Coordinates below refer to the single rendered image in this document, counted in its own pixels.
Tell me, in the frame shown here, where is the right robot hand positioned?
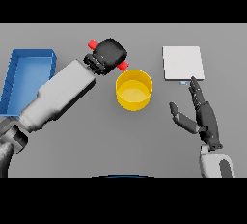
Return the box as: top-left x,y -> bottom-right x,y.
169,75 -> 224,152

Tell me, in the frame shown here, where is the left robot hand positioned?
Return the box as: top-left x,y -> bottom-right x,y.
83,38 -> 128,76

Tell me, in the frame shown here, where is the red beaker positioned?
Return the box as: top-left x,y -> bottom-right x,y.
87,39 -> 130,72

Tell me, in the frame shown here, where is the yellow bowl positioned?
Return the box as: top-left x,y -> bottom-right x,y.
115,69 -> 153,112

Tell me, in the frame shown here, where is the pale square scale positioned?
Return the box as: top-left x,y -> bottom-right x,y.
161,45 -> 206,86

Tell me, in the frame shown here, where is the blue tray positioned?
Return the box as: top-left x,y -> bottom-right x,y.
0,48 -> 58,117

